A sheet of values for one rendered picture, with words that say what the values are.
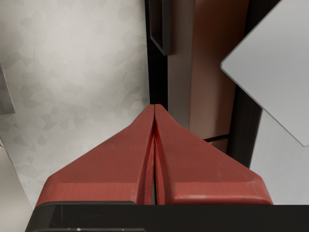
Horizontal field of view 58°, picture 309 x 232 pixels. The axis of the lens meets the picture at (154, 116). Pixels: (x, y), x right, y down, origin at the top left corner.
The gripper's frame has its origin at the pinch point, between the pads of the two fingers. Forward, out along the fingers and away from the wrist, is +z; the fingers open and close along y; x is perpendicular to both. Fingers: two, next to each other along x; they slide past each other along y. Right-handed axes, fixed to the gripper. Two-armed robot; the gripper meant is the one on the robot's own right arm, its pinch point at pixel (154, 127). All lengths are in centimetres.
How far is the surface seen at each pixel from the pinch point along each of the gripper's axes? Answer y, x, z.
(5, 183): 67, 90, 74
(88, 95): 8.6, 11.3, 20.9
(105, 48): 5.9, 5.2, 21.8
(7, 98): 17.5, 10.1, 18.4
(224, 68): -4.4, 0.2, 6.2
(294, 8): -8.3, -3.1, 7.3
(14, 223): 70, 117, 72
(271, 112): -8.7, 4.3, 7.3
